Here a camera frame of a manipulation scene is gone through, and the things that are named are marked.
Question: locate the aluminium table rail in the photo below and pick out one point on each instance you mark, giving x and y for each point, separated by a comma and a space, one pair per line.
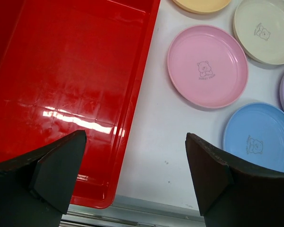
131, 212

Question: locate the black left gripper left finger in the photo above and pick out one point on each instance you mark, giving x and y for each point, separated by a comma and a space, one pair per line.
36, 187

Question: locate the pink bear plate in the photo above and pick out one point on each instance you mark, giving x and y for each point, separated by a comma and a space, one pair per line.
207, 66

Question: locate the orange plate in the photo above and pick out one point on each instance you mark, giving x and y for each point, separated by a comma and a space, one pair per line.
202, 6

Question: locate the blue bear plate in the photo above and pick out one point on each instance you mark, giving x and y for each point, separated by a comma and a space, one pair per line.
255, 133

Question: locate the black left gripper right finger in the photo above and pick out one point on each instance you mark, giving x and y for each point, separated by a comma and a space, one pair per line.
232, 192

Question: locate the red plastic bin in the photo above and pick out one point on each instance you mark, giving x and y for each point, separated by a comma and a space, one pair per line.
68, 65

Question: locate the cream bear plate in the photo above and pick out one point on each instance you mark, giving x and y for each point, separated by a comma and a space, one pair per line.
259, 27

